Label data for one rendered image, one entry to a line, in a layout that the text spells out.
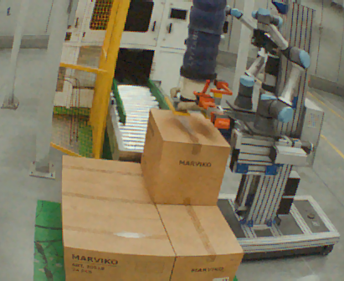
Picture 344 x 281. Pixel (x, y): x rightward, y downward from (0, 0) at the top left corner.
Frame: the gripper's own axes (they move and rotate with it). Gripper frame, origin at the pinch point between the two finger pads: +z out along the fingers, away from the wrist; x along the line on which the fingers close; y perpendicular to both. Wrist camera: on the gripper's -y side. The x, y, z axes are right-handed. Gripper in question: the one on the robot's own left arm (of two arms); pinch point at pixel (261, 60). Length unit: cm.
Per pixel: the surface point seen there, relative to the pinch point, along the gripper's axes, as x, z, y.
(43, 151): -136, 129, 137
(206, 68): -28.2, 16.5, 25.1
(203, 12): -28.7, -21.4, 32.3
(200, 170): -9, 74, 22
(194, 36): -31.3, -3.1, 34.9
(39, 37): -948, 117, 309
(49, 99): -136, 77, 134
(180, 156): -8, 66, 35
